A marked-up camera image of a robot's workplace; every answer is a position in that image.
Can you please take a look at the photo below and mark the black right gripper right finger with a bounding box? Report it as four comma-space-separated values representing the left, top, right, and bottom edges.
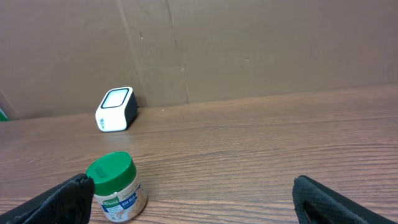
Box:
292, 175, 396, 224

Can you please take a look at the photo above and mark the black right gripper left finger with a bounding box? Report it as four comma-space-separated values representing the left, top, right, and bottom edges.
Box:
1, 174, 95, 224

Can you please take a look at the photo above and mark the green lid seasoning jar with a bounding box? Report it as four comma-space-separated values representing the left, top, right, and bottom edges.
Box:
86, 151, 147, 223

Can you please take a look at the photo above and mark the white barcode scanner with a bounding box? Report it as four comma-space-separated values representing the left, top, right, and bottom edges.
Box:
95, 86, 139, 133

